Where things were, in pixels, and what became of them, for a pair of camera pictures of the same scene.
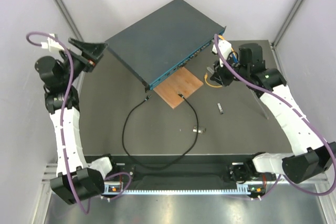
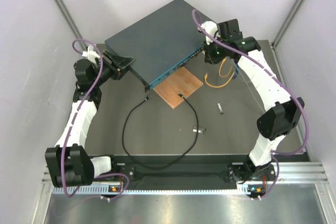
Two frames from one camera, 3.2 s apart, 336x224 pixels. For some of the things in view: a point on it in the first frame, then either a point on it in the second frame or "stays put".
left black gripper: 94,50 to 121,61
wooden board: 185,82 stays put
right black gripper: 219,74 to 208,57
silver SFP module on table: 200,130 stays put
